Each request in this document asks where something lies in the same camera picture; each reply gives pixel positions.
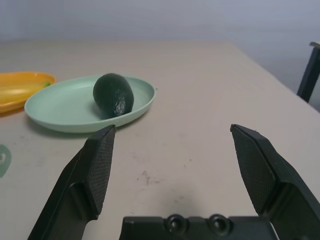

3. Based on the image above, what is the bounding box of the beige side table black frame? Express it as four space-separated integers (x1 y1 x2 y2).
296 41 320 103

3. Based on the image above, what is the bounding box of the orange-yellow plastic plate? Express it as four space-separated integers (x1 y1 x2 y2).
0 71 56 115

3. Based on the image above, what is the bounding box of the green silicone cutting mat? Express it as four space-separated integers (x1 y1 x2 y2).
0 144 13 179

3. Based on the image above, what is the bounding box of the yellow toy banana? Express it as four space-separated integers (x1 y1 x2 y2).
0 81 52 105

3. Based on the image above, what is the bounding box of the dark green toy avocado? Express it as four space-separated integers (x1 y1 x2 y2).
93 72 135 119

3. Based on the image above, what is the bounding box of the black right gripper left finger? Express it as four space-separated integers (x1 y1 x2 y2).
27 124 117 240

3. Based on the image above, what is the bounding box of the mint green plastic plate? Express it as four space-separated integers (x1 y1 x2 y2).
24 75 158 134

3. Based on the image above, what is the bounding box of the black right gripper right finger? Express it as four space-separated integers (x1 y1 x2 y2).
229 124 320 240

